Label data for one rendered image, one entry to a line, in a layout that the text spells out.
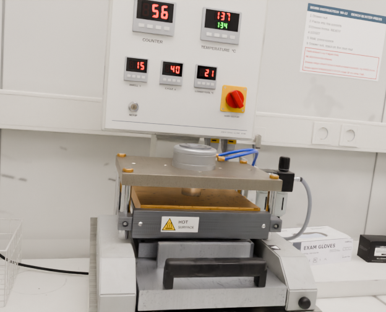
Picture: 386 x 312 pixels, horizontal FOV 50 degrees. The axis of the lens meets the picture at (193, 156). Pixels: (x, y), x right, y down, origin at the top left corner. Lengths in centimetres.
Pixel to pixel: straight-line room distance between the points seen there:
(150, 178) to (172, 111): 25
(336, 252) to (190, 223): 71
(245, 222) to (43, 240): 72
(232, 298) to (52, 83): 79
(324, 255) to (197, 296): 71
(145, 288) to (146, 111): 39
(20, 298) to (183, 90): 60
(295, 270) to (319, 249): 58
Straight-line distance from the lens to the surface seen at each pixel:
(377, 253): 139
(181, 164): 72
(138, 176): 65
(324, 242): 126
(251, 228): 70
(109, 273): 61
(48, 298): 106
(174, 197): 73
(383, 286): 129
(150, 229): 66
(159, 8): 87
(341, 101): 146
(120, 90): 85
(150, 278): 63
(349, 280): 122
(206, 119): 88
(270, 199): 73
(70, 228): 126
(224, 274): 61
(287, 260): 69
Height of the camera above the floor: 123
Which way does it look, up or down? 8 degrees down
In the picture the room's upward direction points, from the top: 5 degrees clockwise
